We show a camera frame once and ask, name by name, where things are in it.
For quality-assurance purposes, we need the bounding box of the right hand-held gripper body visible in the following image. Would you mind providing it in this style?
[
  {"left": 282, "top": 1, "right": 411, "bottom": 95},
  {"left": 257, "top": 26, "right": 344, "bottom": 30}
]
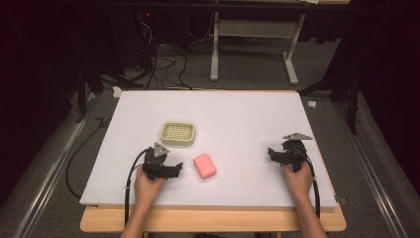
[{"left": 276, "top": 132, "right": 314, "bottom": 174}]

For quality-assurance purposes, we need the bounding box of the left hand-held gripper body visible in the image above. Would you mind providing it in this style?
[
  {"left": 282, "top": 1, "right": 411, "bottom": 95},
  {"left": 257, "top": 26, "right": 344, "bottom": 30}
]
[{"left": 142, "top": 142, "right": 175, "bottom": 181}]

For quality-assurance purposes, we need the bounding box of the person's left hand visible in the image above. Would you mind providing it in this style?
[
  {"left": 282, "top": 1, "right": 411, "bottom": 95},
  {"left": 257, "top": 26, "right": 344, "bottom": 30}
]
[{"left": 133, "top": 166, "right": 166, "bottom": 208}]

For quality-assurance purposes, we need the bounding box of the person's right hand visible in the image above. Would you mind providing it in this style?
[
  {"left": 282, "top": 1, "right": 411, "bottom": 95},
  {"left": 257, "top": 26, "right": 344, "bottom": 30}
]
[{"left": 281, "top": 163, "right": 313, "bottom": 200}]

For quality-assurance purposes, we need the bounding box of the cream slotted soap dish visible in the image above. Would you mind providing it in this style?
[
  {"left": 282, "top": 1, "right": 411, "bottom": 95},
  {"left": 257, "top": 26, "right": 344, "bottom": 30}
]
[{"left": 159, "top": 121, "right": 197, "bottom": 149}]

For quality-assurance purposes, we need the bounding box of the white foam table mat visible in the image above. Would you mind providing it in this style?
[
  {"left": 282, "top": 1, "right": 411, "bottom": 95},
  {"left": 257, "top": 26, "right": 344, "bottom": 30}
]
[{"left": 78, "top": 89, "right": 339, "bottom": 211}]

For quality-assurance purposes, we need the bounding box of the wooden table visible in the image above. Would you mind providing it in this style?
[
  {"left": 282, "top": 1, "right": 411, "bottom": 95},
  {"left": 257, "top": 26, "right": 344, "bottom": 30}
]
[{"left": 79, "top": 88, "right": 348, "bottom": 234}]

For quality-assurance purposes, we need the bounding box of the black metal stand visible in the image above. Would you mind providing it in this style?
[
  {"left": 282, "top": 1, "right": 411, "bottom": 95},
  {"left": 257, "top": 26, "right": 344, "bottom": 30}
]
[{"left": 298, "top": 68, "right": 362, "bottom": 136}]

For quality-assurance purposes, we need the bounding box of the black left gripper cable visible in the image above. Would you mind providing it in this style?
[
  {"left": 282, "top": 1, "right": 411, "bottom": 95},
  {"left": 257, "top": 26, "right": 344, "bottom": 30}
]
[{"left": 124, "top": 148, "right": 151, "bottom": 227}]

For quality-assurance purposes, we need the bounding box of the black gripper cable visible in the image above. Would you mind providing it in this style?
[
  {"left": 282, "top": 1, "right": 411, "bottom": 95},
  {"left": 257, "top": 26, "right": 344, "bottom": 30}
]
[
  {"left": 124, "top": 148, "right": 151, "bottom": 227},
  {"left": 298, "top": 149, "right": 322, "bottom": 220}
]

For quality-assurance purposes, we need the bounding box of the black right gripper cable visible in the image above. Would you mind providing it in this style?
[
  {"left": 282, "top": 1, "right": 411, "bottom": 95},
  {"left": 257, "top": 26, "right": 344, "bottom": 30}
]
[{"left": 298, "top": 149, "right": 322, "bottom": 220}]

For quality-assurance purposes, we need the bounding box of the aluminium floor rail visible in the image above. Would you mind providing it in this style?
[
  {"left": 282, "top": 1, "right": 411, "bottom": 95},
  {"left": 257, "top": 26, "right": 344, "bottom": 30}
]
[
  {"left": 332, "top": 100, "right": 410, "bottom": 238},
  {"left": 11, "top": 93, "right": 100, "bottom": 238}
]

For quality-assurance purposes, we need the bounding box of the black floor cable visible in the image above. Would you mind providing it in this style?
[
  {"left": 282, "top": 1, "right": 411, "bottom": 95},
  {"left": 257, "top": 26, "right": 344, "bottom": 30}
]
[{"left": 64, "top": 116, "right": 113, "bottom": 200}]

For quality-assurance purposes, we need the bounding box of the tangle of black floor cables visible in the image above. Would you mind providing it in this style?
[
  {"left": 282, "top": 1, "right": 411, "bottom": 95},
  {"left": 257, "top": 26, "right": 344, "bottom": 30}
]
[{"left": 133, "top": 13, "right": 219, "bottom": 91}]

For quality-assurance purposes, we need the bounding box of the white metal desk frame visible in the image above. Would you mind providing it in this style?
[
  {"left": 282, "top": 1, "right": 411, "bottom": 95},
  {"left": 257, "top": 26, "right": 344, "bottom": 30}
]
[{"left": 209, "top": 11, "right": 307, "bottom": 86}]

